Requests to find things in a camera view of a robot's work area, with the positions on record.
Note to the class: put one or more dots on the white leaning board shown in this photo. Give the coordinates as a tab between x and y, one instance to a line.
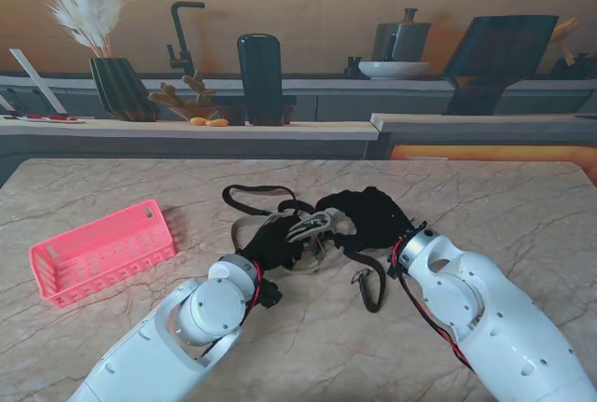
37	80

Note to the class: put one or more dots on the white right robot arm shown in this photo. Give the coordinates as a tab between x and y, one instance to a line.
490	309

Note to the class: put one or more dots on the plate with red food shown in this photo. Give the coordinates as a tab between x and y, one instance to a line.
51	118

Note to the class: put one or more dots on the small black cup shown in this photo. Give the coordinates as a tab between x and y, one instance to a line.
353	68

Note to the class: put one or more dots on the dark ribbed vase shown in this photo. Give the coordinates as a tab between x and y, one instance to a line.
119	89

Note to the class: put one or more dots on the black kitchen faucet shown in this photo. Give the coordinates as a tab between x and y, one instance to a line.
179	33

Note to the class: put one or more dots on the cactus plant in bowl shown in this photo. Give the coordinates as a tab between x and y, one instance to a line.
200	92

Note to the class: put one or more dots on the grey ceramic jug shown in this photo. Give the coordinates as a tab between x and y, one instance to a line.
410	40

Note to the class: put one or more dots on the orange citrus fruit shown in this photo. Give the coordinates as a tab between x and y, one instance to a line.
198	120
217	122

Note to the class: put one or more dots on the beige woven belt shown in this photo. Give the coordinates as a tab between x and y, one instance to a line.
312	227

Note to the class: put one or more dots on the white pampas grass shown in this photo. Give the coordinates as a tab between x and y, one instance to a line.
88	5

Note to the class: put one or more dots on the yellow wooden spatula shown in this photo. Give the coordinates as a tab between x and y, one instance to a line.
564	29

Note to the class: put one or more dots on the dark brown woven belt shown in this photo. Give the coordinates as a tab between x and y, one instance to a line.
373	301

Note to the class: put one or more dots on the grey kitchen counter wood top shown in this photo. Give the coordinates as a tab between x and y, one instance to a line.
280	141

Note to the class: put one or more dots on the pink plastic storage basket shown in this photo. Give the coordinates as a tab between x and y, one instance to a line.
93	253

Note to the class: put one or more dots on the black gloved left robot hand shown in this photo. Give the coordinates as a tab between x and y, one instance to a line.
273	243

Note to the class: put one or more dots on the dark tilted panel stand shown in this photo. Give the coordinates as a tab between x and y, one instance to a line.
494	61

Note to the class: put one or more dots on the dark low tray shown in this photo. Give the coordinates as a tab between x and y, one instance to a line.
289	101

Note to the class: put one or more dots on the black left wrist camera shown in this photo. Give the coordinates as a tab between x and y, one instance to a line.
270	292

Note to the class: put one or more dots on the white ceramic bowl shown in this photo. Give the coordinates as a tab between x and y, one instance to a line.
394	69

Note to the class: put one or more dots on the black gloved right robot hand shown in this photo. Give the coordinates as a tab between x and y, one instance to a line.
373	220

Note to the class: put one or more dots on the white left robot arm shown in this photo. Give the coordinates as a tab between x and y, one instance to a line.
200	309

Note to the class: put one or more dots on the tall black cylinder container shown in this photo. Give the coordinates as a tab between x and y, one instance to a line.
260	80

